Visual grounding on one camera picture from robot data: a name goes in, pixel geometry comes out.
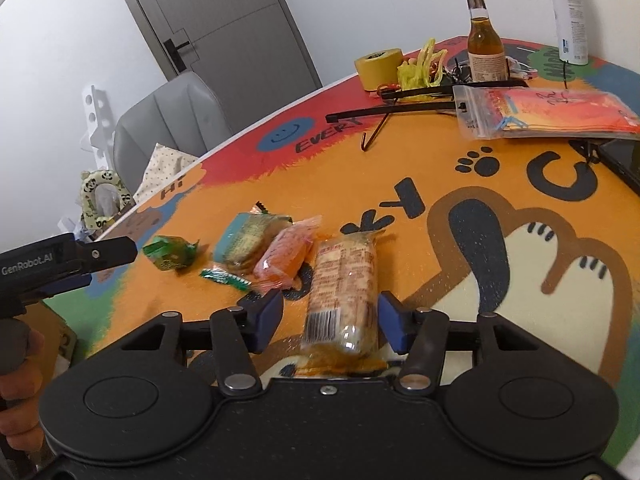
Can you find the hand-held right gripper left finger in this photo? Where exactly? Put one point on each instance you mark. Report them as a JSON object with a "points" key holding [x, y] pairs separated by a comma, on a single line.
{"points": [[265, 317]]}

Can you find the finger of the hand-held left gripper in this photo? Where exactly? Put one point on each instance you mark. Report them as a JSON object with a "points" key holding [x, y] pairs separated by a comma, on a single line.
{"points": [[112, 252]]}

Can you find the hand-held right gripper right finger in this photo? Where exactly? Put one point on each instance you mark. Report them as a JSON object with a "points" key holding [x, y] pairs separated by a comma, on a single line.
{"points": [[395, 320]]}

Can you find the green snack packet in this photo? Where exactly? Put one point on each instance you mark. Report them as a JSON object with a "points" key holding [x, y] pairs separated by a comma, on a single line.
{"points": [[170, 255]]}

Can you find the orange biscuit packet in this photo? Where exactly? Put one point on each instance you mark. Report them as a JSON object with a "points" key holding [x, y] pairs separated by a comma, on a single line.
{"points": [[345, 290]]}

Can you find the person's left hand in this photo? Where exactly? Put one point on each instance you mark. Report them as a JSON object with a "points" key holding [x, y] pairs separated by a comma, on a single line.
{"points": [[20, 400]]}

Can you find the small green striped wrapper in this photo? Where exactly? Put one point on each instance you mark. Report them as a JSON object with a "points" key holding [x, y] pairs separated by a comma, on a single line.
{"points": [[225, 278]]}

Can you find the panda print neck pillow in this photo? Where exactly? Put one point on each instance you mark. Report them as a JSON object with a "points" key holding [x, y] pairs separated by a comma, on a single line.
{"points": [[92, 200]]}

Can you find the pink snack packet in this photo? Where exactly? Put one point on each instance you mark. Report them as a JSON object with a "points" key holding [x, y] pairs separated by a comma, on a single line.
{"points": [[285, 255]]}

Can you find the cardboard box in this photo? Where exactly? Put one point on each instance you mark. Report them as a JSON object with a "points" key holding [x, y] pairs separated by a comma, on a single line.
{"points": [[55, 332]]}

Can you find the teal sandwich cracker packet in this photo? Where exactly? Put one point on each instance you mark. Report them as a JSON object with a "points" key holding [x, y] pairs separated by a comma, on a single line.
{"points": [[247, 240]]}

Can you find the dotted cream cloth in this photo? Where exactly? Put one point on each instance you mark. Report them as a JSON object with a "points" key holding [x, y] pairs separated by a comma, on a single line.
{"points": [[162, 170]]}

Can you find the white perforated rack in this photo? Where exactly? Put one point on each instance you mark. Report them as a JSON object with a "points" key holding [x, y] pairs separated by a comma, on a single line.
{"points": [[95, 120]]}

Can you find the grey chair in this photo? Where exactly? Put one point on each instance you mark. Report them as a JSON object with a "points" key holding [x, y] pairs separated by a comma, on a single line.
{"points": [[170, 125]]}

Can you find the black clothes hanger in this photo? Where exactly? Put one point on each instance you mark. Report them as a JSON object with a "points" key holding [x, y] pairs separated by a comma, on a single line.
{"points": [[400, 107]]}

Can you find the yellow plastic bag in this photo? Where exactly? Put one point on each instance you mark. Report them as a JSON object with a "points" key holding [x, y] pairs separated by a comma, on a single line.
{"points": [[420, 72]]}

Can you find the yellow tape roll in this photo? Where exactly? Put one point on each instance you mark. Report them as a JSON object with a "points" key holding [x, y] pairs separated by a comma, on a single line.
{"points": [[380, 67]]}

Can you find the grey door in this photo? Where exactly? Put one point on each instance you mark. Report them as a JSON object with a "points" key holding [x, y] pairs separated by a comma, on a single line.
{"points": [[225, 15]]}

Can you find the clear zip bag orange contents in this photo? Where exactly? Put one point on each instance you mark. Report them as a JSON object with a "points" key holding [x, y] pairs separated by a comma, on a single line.
{"points": [[560, 110]]}

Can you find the black tablet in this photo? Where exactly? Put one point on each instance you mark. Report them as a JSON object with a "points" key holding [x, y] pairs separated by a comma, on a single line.
{"points": [[622, 157]]}

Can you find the amber glass bottle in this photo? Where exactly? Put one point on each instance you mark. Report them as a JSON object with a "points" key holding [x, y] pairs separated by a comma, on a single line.
{"points": [[485, 50]]}

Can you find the white spray bottle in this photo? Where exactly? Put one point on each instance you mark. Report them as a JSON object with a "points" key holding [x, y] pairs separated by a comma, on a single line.
{"points": [[570, 15]]}

